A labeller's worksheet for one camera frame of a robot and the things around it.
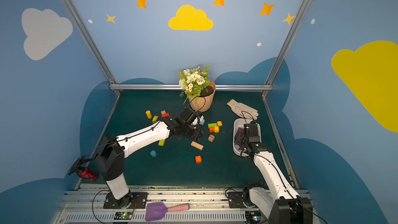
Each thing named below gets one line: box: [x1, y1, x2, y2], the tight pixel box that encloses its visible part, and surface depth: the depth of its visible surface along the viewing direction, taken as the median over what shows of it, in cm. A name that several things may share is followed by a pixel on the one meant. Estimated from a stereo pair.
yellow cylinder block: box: [145, 109, 152, 120], surface depth 106 cm
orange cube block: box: [195, 155, 202, 164], surface depth 88 cm
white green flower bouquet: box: [177, 63, 210, 105], surface depth 90 cm
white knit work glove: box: [226, 99, 260, 121], surface depth 114 cm
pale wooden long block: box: [190, 141, 204, 151], surface depth 95 cm
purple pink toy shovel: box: [145, 202, 190, 222], surface depth 73 cm
